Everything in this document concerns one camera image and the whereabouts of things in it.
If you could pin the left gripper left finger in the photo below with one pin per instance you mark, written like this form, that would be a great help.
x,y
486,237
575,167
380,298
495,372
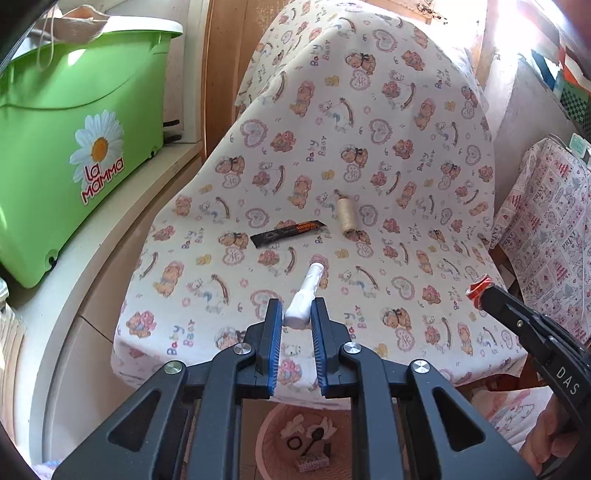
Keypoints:
x,y
184,421

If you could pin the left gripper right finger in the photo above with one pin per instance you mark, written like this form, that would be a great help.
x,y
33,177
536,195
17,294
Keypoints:
x,y
408,421

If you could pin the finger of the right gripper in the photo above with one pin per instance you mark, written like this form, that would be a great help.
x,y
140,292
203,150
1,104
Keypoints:
x,y
512,313

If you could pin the white paper stick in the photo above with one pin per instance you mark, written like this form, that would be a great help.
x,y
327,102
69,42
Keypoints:
x,y
298,314

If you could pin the tissue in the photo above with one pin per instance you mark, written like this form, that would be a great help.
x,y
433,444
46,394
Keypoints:
x,y
304,425

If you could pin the pink patterned tissue pack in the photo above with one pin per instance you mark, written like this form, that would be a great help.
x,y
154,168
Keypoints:
x,y
312,462

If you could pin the person right hand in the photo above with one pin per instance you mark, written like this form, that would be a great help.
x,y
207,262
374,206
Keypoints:
x,y
544,440

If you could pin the bear print cloth below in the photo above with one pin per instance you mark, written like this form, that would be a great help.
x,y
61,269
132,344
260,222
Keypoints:
x,y
513,414

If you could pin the pink print cloth right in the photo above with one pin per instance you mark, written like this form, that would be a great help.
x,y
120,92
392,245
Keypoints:
x,y
543,227

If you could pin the pink plastic waste basket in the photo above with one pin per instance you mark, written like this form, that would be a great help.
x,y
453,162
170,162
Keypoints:
x,y
276,457

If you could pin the black orange snack wrapper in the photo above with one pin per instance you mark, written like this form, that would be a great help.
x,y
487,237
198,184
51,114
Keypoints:
x,y
290,231

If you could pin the beige thread spool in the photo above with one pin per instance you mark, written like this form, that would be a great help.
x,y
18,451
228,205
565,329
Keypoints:
x,y
346,213

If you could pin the teddy bear print cloth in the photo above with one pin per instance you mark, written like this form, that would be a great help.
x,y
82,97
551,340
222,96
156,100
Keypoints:
x,y
338,96

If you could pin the green La Mamma bucket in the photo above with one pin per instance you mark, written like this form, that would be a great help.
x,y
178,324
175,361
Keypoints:
x,y
75,121

